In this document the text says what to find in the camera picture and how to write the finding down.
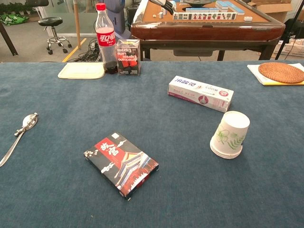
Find clear box red coffee capsules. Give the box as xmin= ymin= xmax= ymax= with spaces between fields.
xmin=115 ymin=39 xmax=141 ymax=76

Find black floor cable bundle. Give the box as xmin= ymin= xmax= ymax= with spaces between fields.
xmin=68 ymin=38 xmax=103 ymax=63

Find standing mahjong tile row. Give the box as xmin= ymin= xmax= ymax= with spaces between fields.
xmin=172 ymin=12 xmax=238 ymax=21

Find green bag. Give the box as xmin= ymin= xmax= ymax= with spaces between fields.
xmin=0 ymin=13 xmax=29 ymax=26

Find blue mahjong tile stack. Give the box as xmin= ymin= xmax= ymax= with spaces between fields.
xmin=215 ymin=0 xmax=245 ymax=16

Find black red palace card box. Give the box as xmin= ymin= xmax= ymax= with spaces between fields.
xmin=83 ymin=132 xmax=160 ymax=201

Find cola bottle red label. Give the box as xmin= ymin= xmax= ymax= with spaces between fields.
xmin=95 ymin=2 xmax=119 ymax=74

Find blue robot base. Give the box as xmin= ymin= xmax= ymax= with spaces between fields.
xmin=104 ymin=0 xmax=126 ymax=37

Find silver metal spoon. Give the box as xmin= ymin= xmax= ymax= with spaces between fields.
xmin=0 ymin=112 xmax=39 ymax=168

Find white toothpaste box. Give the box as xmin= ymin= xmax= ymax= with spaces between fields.
xmin=167 ymin=75 xmax=235 ymax=113

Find black swivel stool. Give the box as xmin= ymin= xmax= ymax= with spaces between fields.
xmin=38 ymin=17 xmax=72 ymax=55

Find brown mahjong table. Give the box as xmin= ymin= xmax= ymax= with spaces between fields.
xmin=130 ymin=0 xmax=286 ymax=61

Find beige lunch box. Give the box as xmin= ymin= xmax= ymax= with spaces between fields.
xmin=57 ymin=62 xmax=105 ymax=80

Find wooden pole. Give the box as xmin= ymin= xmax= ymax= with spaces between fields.
xmin=73 ymin=0 xmax=82 ymax=50

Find blue table cloth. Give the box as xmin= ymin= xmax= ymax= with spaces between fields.
xmin=0 ymin=60 xmax=304 ymax=228

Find round rattan coaster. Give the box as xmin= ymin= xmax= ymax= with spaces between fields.
xmin=258 ymin=62 xmax=304 ymax=84

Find brown cardboard box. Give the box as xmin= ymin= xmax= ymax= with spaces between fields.
xmin=248 ymin=0 xmax=296 ymax=23

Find white paper cup leaf print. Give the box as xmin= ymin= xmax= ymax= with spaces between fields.
xmin=209 ymin=111 xmax=251 ymax=160

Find black robot hand at mahjong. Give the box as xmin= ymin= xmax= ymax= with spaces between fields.
xmin=148 ymin=0 xmax=178 ymax=12

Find white yellow book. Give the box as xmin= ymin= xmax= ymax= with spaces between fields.
xmin=247 ymin=63 xmax=304 ymax=86

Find black tripod stand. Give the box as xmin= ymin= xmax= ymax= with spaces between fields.
xmin=275 ymin=0 xmax=304 ymax=60

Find white plastic crate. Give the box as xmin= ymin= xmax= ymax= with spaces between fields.
xmin=273 ymin=39 xmax=304 ymax=60

